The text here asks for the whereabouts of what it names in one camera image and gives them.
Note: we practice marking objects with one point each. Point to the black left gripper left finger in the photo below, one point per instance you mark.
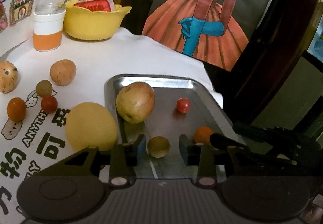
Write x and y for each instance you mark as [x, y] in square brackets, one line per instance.
[121, 161]

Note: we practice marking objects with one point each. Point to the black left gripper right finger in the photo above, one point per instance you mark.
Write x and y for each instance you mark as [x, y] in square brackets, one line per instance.
[210, 162]

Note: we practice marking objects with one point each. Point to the orange tomato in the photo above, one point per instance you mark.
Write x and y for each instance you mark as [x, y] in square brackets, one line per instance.
[202, 135]

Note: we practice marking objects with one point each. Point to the small brown kiwi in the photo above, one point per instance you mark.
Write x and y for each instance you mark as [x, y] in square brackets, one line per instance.
[158, 147]

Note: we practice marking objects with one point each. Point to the large yellow pear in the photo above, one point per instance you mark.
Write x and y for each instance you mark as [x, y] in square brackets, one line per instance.
[91, 124]

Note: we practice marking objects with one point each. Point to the red cherry tomato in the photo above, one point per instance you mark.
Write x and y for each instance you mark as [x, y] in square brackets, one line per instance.
[49, 104]
[183, 105]

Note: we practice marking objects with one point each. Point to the small green-brown kiwi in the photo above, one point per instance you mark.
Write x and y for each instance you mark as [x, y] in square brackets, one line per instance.
[44, 88]

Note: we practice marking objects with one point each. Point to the tan speckled round fruit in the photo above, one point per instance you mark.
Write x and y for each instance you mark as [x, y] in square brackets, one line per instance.
[63, 72]

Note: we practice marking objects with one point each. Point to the orange-red tomato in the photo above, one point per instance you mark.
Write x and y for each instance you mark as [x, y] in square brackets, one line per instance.
[16, 109]

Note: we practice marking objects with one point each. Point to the tan spotted round fruit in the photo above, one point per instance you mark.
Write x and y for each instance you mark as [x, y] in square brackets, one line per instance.
[9, 77]

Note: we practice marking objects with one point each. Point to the red cherry tomato in tray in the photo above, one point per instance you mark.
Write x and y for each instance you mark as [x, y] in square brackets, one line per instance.
[183, 105]

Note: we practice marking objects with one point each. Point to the silver metal tray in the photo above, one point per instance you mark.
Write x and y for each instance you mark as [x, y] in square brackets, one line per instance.
[168, 122]

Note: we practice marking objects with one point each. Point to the white printed table cloth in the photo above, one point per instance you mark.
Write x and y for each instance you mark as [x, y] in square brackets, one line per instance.
[96, 63]

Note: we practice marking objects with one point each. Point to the yellow plastic bowl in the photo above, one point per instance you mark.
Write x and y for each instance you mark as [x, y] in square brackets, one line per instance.
[84, 24]

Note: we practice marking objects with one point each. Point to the orange dress girl painting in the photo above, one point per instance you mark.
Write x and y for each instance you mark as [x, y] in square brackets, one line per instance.
[214, 31]

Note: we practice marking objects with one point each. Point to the red item in bowl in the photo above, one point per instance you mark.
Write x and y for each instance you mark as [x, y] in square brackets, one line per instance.
[97, 5]

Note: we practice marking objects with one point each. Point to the white orange glass jar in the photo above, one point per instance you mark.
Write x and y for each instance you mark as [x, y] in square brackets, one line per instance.
[48, 19]

